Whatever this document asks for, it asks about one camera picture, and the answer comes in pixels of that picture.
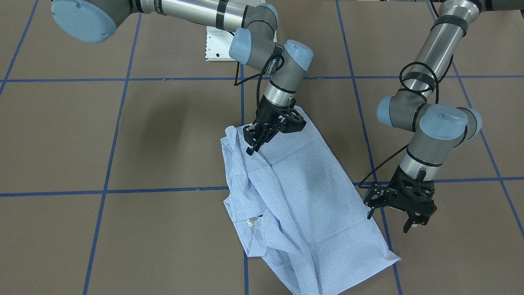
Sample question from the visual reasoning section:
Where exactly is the light blue striped shirt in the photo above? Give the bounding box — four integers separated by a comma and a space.
221, 116, 400, 295

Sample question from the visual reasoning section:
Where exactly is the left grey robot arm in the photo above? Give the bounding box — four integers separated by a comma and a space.
364, 0, 523, 233

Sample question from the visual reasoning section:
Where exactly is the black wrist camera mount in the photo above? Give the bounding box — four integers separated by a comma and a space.
363, 182, 398, 209
280, 108, 307, 133

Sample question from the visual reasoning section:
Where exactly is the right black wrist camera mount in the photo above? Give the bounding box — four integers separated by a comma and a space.
280, 108, 307, 133

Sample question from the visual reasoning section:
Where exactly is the black braided cable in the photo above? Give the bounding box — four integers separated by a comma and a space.
233, 53, 276, 123

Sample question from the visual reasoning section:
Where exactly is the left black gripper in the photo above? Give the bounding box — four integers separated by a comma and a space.
367, 166, 437, 233

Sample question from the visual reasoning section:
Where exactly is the black camera cable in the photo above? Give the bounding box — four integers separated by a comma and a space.
359, 53, 454, 190

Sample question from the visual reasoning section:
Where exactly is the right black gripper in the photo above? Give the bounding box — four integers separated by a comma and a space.
243, 96, 295, 155

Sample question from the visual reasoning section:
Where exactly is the white mounting plate with bolts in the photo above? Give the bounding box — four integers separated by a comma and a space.
205, 26, 237, 62

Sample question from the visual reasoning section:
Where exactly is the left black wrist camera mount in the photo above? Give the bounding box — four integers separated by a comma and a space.
363, 182, 398, 209

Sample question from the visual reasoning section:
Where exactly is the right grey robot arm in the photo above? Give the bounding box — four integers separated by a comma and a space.
51, 0, 313, 155

